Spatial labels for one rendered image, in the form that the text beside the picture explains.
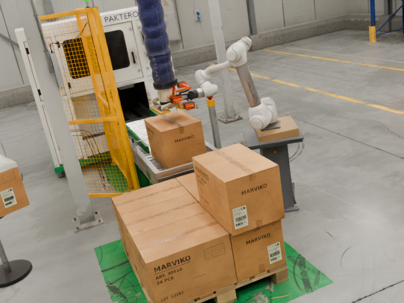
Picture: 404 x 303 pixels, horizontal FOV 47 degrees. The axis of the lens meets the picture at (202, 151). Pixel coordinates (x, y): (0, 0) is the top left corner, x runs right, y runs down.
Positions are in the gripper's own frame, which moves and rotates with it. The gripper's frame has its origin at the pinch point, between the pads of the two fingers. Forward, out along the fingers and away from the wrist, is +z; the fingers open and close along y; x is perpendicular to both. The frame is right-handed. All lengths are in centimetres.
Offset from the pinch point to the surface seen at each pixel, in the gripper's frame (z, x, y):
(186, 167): 7, -13, 62
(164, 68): 0.8, 15.3, -27.3
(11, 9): 103, 878, -111
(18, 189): 151, 0, 41
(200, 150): -13, -4, 53
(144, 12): 8, 18, -78
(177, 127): 5.0, -2.4, 25.1
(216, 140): -49, 42, 65
